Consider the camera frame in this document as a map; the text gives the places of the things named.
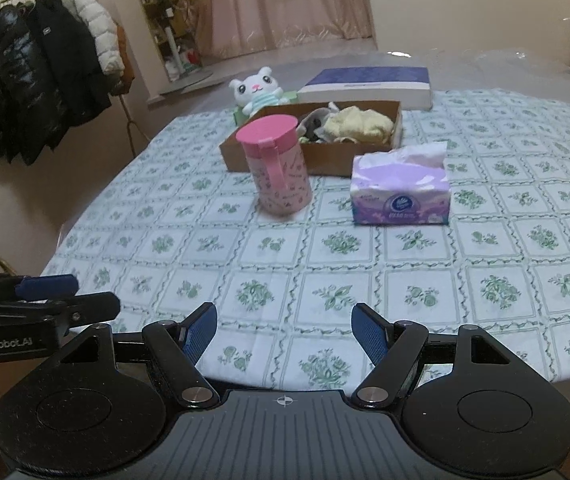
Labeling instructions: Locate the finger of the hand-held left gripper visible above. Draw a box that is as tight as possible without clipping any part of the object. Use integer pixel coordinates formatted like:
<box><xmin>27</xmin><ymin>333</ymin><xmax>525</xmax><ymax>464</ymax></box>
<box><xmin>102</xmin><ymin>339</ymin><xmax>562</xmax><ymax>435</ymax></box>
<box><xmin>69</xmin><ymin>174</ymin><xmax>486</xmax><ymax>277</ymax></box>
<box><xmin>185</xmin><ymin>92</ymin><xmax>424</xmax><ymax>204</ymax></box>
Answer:
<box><xmin>0</xmin><ymin>274</ymin><xmax>78</xmax><ymax>302</ymax></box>
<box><xmin>0</xmin><ymin>292</ymin><xmax>122</xmax><ymax>327</ymax></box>

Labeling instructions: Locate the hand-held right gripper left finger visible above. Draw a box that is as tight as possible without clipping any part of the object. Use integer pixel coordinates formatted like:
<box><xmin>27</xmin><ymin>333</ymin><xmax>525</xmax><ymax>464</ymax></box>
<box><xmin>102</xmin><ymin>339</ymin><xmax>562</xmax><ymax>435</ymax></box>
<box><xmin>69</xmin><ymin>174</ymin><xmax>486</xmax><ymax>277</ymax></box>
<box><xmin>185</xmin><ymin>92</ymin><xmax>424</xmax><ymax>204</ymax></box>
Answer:
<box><xmin>45</xmin><ymin>301</ymin><xmax>221</xmax><ymax>411</ymax></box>

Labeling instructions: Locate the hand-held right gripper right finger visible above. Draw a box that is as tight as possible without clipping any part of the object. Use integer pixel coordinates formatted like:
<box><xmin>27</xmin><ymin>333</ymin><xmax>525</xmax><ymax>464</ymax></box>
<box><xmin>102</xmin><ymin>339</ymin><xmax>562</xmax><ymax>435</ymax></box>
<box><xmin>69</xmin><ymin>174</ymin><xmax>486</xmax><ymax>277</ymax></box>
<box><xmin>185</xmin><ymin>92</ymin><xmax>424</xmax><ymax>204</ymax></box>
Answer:
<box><xmin>349</xmin><ymin>301</ymin><xmax>522</xmax><ymax>410</ymax></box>

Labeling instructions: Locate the brown cardboard box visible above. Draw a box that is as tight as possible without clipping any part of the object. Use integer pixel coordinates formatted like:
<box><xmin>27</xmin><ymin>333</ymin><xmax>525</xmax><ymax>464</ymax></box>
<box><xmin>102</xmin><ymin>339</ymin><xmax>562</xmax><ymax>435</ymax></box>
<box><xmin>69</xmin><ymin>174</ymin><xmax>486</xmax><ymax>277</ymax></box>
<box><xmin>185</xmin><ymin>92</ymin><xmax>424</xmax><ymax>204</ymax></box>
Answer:
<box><xmin>219</xmin><ymin>100</ymin><xmax>403</xmax><ymax>177</ymax></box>

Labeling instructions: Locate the pale yellow towel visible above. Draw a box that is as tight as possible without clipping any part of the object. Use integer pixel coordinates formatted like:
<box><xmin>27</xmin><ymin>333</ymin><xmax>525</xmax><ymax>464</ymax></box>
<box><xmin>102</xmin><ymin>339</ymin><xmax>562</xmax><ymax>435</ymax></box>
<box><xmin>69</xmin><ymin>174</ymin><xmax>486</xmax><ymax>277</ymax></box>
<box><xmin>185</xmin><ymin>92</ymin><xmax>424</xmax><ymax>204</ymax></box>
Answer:
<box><xmin>322</xmin><ymin>105</ymin><xmax>396</xmax><ymax>144</ymax></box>

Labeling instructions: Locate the purple tissue pack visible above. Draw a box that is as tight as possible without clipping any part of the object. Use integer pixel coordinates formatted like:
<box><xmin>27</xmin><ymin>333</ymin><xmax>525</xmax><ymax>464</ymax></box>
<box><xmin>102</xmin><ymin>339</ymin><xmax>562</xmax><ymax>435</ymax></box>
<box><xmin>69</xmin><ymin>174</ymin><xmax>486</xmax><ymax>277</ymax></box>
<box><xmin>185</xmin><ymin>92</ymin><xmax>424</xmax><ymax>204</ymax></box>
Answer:
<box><xmin>350</xmin><ymin>141</ymin><xmax>453</xmax><ymax>226</ymax></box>

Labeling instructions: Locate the pink lidded cup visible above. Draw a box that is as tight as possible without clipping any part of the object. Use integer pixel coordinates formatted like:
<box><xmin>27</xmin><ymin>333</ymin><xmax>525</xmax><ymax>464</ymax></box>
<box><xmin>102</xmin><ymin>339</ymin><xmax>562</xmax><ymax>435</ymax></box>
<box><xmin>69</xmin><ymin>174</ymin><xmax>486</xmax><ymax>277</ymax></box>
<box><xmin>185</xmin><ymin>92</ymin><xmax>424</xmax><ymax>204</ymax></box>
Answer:
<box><xmin>235</xmin><ymin>114</ymin><xmax>314</xmax><ymax>217</ymax></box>

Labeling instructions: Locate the metal clothes rack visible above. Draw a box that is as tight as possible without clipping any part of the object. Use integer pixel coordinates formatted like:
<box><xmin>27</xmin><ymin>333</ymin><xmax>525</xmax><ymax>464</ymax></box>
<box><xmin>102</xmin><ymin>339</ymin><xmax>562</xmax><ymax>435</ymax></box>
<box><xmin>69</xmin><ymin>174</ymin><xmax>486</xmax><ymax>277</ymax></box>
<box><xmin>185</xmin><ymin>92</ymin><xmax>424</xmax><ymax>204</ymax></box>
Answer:
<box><xmin>0</xmin><ymin>0</ymin><xmax>153</xmax><ymax>157</ymax></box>

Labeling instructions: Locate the shiny black puffer jacket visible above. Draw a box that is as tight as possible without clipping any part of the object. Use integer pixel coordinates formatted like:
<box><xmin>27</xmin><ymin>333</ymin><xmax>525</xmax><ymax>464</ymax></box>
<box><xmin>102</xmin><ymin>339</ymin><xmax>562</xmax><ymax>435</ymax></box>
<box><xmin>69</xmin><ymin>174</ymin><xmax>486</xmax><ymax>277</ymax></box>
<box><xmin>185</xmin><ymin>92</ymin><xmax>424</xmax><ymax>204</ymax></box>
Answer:
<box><xmin>0</xmin><ymin>4</ymin><xmax>70</xmax><ymax>166</ymax></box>

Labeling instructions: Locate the small green box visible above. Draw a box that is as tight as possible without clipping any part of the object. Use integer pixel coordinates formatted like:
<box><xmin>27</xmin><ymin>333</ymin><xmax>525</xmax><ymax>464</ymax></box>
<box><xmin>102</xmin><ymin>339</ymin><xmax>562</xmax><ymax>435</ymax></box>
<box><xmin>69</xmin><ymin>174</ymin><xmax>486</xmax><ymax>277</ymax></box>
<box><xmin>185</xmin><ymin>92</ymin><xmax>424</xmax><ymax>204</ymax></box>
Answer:
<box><xmin>232</xmin><ymin>91</ymin><xmax>300</xmax><ymax>126</ymax></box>

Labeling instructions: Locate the orange jacket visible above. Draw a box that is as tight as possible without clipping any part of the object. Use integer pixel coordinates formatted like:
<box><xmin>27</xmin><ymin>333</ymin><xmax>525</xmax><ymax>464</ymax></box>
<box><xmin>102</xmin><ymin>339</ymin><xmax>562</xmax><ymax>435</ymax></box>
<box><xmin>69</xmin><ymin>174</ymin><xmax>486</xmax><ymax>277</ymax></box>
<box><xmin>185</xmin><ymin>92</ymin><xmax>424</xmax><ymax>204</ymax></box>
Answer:
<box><xmin>110</xmin><ymin>22</ymin><xmax>136</xmax><ymax>96</ymax></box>

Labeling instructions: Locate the matte black jacket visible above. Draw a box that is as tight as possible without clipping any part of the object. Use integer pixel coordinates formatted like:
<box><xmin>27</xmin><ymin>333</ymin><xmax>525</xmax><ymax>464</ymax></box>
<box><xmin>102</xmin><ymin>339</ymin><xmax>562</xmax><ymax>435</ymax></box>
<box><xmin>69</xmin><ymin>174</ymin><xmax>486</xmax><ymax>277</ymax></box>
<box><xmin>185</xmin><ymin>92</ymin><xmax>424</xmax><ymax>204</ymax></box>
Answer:
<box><xmin>27</xmin><ymin>0</ymin><xmax>113</xmax><ymax>126</ymax></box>

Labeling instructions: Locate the standing fan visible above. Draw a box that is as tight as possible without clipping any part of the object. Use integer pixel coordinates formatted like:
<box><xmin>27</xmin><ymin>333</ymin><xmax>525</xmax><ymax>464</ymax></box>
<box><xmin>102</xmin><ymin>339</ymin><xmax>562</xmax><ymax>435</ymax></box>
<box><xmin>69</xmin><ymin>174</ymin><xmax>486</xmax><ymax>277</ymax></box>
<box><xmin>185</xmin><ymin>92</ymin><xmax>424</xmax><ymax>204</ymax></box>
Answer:
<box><xmin>157</xmin><ymin>0</ymin><xmax>216</xmax><ymax>97</ymax></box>

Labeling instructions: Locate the white plush bunny toy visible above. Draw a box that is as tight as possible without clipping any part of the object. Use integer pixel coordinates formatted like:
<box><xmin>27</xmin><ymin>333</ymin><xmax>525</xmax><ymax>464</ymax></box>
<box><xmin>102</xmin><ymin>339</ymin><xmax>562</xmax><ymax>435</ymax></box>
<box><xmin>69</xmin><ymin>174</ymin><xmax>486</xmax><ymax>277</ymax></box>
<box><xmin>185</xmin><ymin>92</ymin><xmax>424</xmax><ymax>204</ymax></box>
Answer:
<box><xmin>228</xmin><ymin>66</ymin><xmax>286</xmax><ymax>115</ymax></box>

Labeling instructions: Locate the flat blue white box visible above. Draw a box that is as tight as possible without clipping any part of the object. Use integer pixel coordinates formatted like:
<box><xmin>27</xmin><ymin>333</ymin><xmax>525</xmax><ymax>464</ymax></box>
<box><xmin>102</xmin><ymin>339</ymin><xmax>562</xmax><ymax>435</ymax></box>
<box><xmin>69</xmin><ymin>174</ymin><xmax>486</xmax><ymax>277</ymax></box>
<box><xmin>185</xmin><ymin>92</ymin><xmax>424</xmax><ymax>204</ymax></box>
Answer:
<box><xmin>296</xmin><ymin>66</ymin><xmax>434</xmax><ymax>111</ymax></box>

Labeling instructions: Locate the white puffer jacket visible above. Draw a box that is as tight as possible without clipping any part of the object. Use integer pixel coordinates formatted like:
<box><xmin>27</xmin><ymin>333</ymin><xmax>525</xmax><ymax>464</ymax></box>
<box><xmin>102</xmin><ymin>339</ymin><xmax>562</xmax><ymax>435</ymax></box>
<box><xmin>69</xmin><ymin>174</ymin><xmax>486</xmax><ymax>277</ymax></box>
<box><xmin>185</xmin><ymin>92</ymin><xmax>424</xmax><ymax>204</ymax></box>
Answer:
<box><xmin>65</xmin><ymin>0</ymin><xmax>126</xmax><ymax>76</ymax></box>

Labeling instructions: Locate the pink curtain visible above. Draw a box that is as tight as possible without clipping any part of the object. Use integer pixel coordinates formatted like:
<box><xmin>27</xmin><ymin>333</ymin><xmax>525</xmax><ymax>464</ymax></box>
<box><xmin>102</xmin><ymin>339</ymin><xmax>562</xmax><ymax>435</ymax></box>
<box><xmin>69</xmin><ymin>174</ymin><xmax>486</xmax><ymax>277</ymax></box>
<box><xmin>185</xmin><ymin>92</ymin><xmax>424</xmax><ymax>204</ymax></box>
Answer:
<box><xmin>185</xmin><ymin>0</ymin><xmax>378</xmax><ymax>58</ymax></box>

